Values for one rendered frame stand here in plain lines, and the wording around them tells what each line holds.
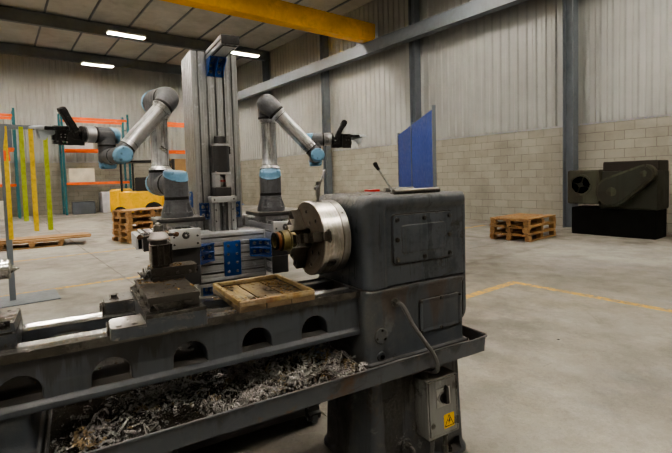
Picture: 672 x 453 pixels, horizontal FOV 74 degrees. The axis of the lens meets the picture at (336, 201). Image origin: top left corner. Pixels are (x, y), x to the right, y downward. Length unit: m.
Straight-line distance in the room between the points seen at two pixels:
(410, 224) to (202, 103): 1.29
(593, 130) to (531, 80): 2.09
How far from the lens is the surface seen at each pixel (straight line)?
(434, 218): 2.03
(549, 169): 12.33
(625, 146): 11.68
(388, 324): 1.95
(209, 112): 2.54
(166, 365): 1.66
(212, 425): 1.62
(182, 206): 2.28
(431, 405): 2.16
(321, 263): 1.81
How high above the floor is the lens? 1.33
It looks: 3 degrees down
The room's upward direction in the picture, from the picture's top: 2 degrees counter-clockwise
